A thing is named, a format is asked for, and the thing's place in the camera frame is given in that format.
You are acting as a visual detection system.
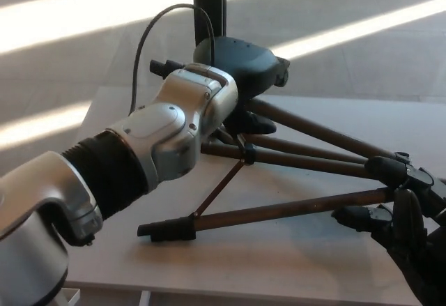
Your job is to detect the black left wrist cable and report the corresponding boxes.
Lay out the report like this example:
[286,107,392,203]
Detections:
[130,3,216,116]

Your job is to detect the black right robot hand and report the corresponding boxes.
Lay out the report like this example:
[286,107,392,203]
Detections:
[330,166,446,306]

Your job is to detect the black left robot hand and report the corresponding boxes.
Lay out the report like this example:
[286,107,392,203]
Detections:
[193,36,291,136]

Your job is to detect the brown and black camera tripod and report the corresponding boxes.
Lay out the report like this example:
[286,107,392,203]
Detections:
[137,59,414,243]

